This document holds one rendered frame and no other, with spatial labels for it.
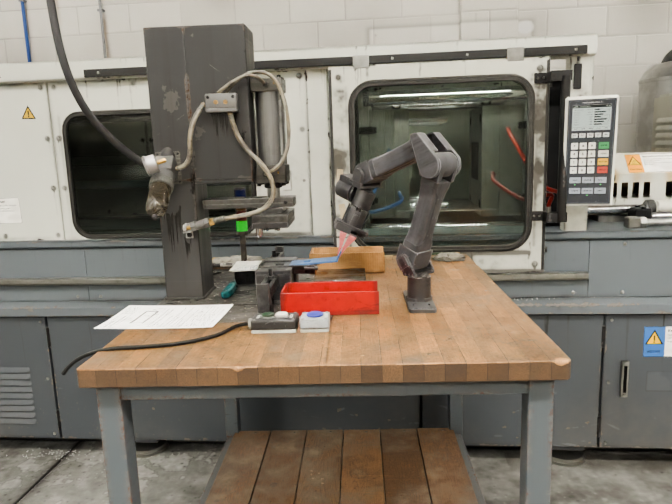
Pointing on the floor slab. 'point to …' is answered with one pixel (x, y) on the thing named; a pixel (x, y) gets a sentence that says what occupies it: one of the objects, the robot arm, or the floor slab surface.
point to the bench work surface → (377, 329)
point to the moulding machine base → (18, 309)
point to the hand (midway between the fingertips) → (339, 253)
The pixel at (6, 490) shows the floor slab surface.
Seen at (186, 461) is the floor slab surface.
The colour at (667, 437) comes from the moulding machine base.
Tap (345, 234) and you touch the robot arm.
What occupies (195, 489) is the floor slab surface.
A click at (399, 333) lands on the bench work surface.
